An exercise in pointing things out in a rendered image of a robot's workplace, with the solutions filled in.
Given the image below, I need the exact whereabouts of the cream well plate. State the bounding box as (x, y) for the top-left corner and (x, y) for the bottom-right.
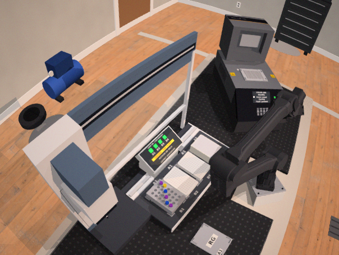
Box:
(176, 152), (210, 181)
(162, 166), (198, 198)

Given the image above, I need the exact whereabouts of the grey tube rack with coloured caps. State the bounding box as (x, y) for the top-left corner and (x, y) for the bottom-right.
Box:
(146, 179), (185, 215)

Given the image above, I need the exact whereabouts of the black thermal cycler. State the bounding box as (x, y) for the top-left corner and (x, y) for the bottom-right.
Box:
(213, 14), (283, 133)

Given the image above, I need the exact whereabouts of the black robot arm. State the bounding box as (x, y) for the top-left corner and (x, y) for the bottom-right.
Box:
(209, 87), (306, 197)

